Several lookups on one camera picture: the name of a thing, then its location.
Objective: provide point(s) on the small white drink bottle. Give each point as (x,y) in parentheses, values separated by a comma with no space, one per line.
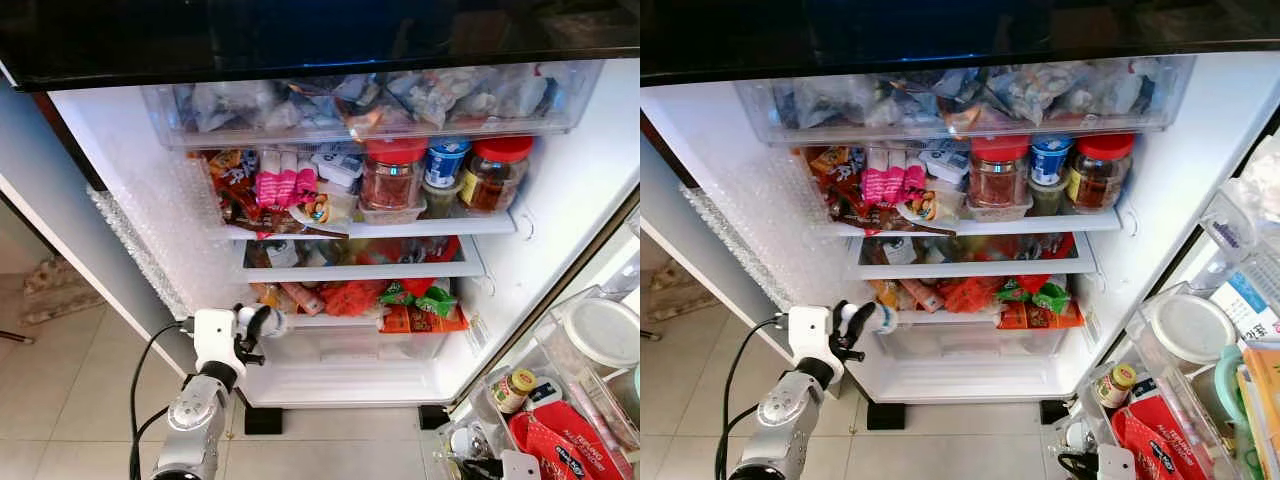
(886,318)
(282,322)

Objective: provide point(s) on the silver left arm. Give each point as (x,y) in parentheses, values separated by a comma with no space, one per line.
(785,425)
(195,425)

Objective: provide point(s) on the black fridge foot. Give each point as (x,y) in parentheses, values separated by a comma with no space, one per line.
(1055,412)
(434,417)
(263,420)
(886,417)

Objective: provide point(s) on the glass fridge shelf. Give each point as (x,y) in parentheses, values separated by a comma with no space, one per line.
(450,225)
(400,270)
(1000,268)
(1060,222)

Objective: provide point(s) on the clear plastic fridge drawer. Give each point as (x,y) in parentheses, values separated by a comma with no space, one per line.
(200,120)
(800,120)

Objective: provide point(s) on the fridge door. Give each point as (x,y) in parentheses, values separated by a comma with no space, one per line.
(1180,275)
(615,262)

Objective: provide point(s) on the black fridge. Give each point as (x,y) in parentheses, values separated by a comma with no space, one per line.
(300,40)
(900,40)

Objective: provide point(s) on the yellow orange packet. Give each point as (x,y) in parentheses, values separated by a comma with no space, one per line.
(886,294)
(267,296)

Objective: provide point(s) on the pink sausage tube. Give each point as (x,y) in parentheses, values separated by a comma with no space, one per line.
(922,296)
(302,298)

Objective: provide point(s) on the clear crisper drawer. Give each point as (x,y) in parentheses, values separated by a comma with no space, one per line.
(350,345)
(960,342)

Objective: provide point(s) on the red net bag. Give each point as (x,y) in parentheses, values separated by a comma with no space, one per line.
(970,295)
(352,298)

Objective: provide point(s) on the printed instant food cup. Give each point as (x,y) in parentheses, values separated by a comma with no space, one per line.
(925,211)
(318,213)

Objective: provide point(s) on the bubble wrap sheet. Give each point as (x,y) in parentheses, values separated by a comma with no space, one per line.
(735,245)
(140,250)

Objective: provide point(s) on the pink packet bundle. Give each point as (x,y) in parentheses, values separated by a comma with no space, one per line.
(890,183)
(285,185)

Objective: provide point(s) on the red brown snack packet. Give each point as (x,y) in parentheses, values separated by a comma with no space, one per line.
(835,180)
(230,180)

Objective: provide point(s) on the orange red flat packet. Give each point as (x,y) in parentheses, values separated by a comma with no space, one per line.
(425,320)
(1040,316)

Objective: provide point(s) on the clear plastic food container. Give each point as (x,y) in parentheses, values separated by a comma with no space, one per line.
(1000,212)
(390,215)

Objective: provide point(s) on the white printed box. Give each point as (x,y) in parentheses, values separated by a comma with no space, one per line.
(945,168)
(338,170)

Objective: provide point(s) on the patterned floor mat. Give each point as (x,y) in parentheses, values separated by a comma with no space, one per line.
(60,295)
(675,292)

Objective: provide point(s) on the green snack packet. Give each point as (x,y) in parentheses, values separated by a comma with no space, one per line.
(435,298)
(1050,296)

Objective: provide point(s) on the red foil packet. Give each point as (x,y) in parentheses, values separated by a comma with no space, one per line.
(1045,246)
(430,248)

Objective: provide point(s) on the glass jar red lid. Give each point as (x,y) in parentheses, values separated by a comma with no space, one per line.
(497,180)
(393,180)
(1000,180)
(1100,180)

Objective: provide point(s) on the small greenish glass jar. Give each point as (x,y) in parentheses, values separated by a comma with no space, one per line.
(442,203)
(1046,201)

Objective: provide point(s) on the small white round bottle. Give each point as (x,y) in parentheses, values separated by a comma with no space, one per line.
(1077,434)
(465,441)

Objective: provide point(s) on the round lidded plastic container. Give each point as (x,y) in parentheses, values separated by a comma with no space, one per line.
(1190,328)
(600,335)

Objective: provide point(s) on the small jar yellow lid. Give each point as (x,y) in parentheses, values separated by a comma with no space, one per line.
(1113,388)
(512,392)

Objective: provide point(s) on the red printed plastic bag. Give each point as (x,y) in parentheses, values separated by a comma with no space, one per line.
(1150,450)
(560,450)

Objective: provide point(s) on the mint green plastic item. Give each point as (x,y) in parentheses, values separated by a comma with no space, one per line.
(1228,385)

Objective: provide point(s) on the blue white carton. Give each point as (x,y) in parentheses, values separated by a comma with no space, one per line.
(1250,300)

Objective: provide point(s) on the yellow snack packet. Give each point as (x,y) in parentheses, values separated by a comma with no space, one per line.
(1262,400)

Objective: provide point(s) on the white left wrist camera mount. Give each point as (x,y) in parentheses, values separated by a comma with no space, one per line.
(812,338)
(215,340)

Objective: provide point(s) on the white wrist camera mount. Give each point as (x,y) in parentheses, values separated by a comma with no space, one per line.
(215,340)
(1115,465)
(520,468)
(812,338)

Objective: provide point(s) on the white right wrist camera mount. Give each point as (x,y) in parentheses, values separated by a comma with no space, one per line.
(520,468)
(1115,465)

